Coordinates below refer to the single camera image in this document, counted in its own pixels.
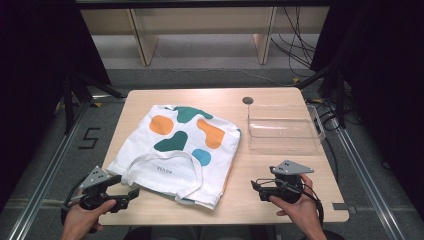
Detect clear plastic box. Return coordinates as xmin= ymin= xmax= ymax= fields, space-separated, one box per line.
xmin=246 ymin=103 xmax=322 ymax=155

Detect aluminium floor rail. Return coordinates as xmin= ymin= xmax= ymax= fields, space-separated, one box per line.
xmin=6 ymin=94 xmax=128 ymax=240
xmin=328 ymin=124 xmax=408 ymax=240

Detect white power strip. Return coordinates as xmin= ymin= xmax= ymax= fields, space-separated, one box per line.
xmin=307 ymin=104 xmax=327 ymax=141

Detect white floor cable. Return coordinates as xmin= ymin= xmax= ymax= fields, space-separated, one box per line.
xmin=154 ymin=49 xmax=295 ymax=88

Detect bundle of black cables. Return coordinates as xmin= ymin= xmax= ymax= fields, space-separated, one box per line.
xmin=270 ymin=6 xmax=318 ymax=78

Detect black curtain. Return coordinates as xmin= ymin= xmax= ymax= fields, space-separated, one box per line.
xmin=309 ymin=0 xmax=424 ymax=174
xmin=0 ymin=0 xmax=112 ymax=214

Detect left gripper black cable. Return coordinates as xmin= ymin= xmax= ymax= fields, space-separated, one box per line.
xmin=60 ymin=175 xmax=92 ymax=234

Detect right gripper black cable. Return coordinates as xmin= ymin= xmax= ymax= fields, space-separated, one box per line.
xmin=301 ymin=182 xmax=325 ymax=228

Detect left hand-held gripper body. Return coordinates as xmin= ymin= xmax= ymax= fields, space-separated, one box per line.
xmin=79 ymin=165 xmax=123 ymax=212

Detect light wooden desk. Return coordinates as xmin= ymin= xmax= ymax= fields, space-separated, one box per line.
xmin=79 ymin=5 xmax=331 ymax=67

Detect white tote bag coloured blobs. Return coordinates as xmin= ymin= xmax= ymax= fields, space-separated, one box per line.
xmin=106 ymin=104 xmax=243 ymax=211

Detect person's right hand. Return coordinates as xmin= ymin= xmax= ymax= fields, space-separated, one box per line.
xmin=268 ymin=174 xmax=326 ymax=235

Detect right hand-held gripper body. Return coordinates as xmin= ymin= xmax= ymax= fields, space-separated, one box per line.
xmin=270 ymin=159 xmax=315 ymax=205

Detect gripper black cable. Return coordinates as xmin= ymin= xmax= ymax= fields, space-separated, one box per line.
xmin=60 ymin=175 xmax=92 ymax=234
xmin=301 ymin=182 xmax=325 ymax=228

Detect grey floor tape piece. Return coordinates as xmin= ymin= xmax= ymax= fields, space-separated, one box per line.
xmin=332 ymin=202 xmax=358 ymax=215

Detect person's left hand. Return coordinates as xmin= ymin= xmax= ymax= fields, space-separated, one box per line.
xmin=60 ymin=198 xmax=118 ymax=240

